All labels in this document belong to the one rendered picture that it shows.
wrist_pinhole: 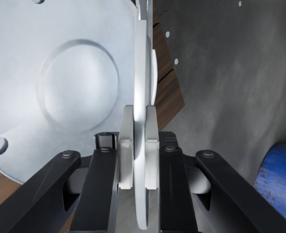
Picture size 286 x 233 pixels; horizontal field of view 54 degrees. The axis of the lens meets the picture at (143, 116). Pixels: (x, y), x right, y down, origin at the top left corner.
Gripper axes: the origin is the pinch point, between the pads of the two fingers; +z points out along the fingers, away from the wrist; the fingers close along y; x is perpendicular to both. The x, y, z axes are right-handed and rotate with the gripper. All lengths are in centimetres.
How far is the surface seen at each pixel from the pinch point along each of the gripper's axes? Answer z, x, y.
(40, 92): 16.0, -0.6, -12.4
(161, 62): 34.9, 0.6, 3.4
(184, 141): 99, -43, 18
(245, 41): 132, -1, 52
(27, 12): 16.1, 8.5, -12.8
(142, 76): 0.3, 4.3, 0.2
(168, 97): 36.3, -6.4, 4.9
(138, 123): -0.3, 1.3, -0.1
